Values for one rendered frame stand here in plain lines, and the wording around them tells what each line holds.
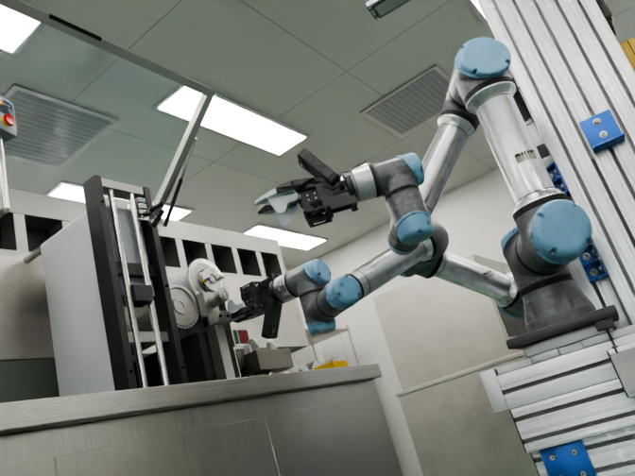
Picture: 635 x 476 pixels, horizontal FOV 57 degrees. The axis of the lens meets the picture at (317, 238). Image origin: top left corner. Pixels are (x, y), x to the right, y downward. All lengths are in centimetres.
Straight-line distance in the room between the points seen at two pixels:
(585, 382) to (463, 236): 491
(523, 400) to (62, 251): 118
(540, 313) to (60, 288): 118
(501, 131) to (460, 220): 490
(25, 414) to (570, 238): 99
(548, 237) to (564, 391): 33
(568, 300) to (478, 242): 479
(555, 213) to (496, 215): 486
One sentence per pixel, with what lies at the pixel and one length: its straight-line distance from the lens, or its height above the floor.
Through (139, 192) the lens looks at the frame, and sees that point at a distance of 153.
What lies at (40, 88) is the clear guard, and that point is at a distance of 188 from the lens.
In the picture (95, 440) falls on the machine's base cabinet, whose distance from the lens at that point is 106.
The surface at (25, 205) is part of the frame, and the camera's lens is 193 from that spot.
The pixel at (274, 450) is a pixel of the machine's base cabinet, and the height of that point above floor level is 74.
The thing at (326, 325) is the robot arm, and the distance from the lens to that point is 151.
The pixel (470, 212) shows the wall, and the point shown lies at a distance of 619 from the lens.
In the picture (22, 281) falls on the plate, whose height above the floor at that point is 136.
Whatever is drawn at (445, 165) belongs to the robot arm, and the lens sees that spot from 142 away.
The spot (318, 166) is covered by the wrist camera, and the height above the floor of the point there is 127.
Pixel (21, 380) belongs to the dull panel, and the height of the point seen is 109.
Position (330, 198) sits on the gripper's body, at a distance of 124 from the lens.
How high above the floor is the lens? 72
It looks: 19 degrees up
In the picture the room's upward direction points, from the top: 17 degrees counter-clockwise
